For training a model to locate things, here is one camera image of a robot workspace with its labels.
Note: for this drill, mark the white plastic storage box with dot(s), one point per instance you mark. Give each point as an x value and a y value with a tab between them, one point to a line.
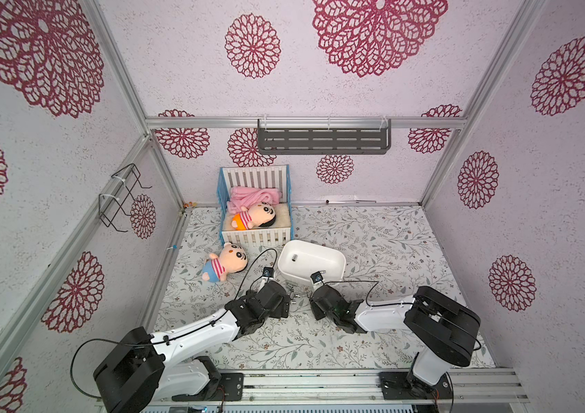
312	258

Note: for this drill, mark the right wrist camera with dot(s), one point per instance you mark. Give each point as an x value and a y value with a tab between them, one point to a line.
317	279

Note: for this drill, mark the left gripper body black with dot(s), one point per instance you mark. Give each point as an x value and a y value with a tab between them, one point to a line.
282	310

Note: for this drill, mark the pink blanket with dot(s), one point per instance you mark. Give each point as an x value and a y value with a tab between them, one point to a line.
246	197

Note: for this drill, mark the plush doll in crib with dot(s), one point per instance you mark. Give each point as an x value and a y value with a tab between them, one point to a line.
257	216

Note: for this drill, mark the black wire wall rack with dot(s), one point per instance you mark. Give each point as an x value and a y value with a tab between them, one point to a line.
110	205

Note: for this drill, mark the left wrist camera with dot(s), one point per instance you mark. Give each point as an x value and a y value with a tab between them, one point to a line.
267	274

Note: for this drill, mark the grey wall shelf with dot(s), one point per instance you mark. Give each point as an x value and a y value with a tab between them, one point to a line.
324	141

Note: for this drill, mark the plush doll on table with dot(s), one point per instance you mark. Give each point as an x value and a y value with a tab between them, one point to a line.
232	259

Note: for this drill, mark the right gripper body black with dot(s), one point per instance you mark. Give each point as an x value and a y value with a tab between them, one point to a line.
318	301

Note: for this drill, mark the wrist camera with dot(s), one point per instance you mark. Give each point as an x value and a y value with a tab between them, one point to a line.
317	279
267	274

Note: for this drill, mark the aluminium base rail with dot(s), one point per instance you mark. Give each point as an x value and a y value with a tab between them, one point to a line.
369	386

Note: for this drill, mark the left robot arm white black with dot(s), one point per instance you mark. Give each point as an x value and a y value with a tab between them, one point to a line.
162	365

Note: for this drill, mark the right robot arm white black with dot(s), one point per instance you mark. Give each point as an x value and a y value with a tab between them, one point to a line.
448	329

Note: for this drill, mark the blue white toy crib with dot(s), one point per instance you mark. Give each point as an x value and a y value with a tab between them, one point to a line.
272	177

